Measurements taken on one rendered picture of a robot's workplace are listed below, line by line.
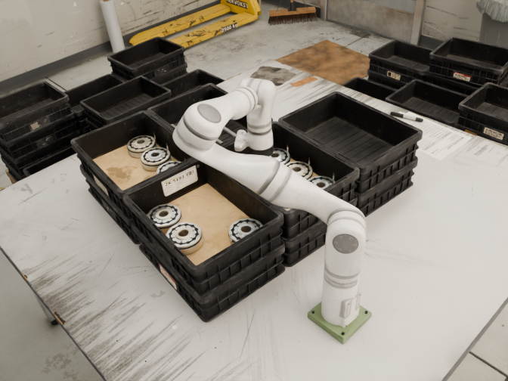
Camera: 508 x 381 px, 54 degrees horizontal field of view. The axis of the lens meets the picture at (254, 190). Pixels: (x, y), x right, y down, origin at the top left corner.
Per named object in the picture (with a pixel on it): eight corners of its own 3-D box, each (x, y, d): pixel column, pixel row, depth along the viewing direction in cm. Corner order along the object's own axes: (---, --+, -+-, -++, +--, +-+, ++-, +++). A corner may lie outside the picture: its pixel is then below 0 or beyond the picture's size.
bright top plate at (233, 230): (221, 231, 142) (221, 230, 142) (248, 215, 147) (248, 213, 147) (243, 249, 136) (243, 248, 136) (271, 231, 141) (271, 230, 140)
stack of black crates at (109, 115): (156, 140, 313) (140, 74, 285) (184, 159, 295) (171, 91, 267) (100, 168, 293) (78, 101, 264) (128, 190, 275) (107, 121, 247)
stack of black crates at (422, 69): (441, 103, 324) (450, 54, 302) (416, 122, 309) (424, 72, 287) (389, 85, 347) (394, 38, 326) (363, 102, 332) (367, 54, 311)
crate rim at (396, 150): (424, 137, 163) (425, 131, 161) (361, 176, 149) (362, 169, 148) (336, 95, 188) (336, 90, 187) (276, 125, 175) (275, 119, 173)
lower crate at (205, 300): (288, 272, 149) (287, 244, 141) (205, 328, 136) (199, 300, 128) (212, 207, 174) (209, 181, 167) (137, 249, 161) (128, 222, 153)
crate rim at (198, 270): (122, 201, 148) (120, 194, 146) (205, 159, 161) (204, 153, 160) (195, 278, 123) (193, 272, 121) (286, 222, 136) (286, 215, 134)
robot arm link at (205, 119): (238, 75, 127) (222, 99, 131) (183, 104, 105) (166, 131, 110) (265, 98, 126) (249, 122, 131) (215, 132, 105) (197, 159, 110)
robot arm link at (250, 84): (245, 73, 140) (222, 85, 129) (274, 78, 137) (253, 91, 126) (244, 97, 143) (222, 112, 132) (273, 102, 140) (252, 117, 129)
